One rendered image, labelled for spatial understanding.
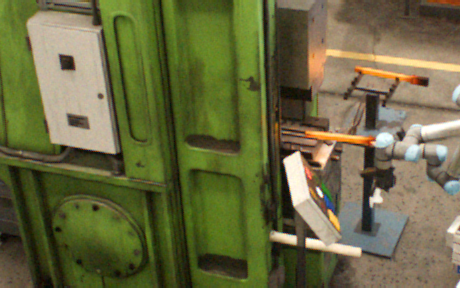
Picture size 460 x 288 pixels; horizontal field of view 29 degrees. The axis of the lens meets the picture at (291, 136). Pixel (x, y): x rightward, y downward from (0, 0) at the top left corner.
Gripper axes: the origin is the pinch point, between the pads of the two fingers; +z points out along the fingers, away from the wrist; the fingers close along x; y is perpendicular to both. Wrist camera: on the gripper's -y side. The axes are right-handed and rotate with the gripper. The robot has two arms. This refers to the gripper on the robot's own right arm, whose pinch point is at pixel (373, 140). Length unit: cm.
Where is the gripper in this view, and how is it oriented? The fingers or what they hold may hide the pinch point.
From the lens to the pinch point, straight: 426.8
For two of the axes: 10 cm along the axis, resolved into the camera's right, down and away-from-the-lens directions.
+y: 0.5, 8.2, 5.7
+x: 3.0, -5.6, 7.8
